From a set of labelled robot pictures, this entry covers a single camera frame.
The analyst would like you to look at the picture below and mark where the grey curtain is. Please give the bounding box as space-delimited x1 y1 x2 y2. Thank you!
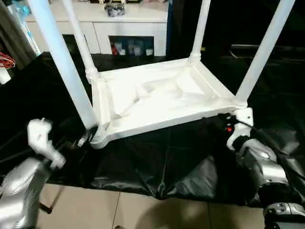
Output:
0 0 41 68

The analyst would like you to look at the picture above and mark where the red wire basket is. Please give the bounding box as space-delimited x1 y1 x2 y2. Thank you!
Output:
0 52 16 70

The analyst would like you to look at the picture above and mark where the white sideboard with glass doors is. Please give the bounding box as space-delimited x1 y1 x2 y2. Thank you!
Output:
24 0 168 57

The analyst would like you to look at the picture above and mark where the dark object on cabinet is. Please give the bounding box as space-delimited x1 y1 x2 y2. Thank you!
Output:
104 2 126 18

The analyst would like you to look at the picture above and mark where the blue lit device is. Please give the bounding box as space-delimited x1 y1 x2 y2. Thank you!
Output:
10 0 32 21

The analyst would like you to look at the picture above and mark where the black folding table frame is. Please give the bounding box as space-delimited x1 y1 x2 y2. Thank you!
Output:
39 202 53 215

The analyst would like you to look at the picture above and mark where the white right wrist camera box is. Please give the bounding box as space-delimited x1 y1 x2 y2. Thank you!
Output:
225 107 254 151

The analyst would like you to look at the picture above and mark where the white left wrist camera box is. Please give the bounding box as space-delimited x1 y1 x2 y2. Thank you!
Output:
27 118 66 170

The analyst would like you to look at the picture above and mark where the white plastic table leg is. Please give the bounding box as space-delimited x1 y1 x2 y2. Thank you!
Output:
235 0 296 108
61 0 100 83
190 0 212 65
28 0 100 132

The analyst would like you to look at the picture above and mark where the white plastic table top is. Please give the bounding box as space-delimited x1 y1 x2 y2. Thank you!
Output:
90 58 248 149

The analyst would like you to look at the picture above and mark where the black plastic mat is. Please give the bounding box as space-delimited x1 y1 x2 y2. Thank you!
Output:
0 52 305 207

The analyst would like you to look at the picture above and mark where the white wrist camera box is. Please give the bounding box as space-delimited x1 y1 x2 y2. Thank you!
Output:
225 107 254 151
27 118 66 170

